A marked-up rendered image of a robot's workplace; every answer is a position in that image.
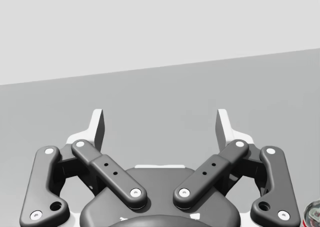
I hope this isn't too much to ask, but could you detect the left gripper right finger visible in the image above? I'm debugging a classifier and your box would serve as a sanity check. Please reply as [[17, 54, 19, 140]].
[[172, 108, 302, 227]]

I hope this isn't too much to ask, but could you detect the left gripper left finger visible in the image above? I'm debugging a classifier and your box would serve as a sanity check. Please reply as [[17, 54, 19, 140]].
[[19, 108, 149, 227]]

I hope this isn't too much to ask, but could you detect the red and white can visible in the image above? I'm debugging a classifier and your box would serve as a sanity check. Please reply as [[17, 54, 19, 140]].
[[301, 199, 320, 227]]

